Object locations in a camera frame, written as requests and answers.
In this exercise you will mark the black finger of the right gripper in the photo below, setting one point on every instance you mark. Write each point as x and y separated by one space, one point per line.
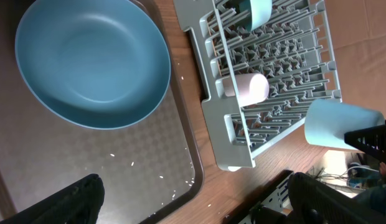
371 141

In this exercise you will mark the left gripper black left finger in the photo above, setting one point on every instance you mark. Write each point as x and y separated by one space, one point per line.
79 203

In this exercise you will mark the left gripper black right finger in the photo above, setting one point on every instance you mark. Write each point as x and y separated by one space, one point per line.
315 202

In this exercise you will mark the light blue cup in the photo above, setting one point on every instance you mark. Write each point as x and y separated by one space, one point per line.
328 120

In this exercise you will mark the pink cup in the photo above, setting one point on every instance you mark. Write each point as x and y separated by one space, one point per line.
252 88

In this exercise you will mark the dark blue plate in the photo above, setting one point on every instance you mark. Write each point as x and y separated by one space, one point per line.
100 64

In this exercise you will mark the grey dishwasher rack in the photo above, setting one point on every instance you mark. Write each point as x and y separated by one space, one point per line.
262 64

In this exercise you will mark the brown plastic tray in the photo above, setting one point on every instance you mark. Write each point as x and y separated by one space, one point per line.
148 170

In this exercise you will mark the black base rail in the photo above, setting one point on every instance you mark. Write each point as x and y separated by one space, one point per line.
273 196

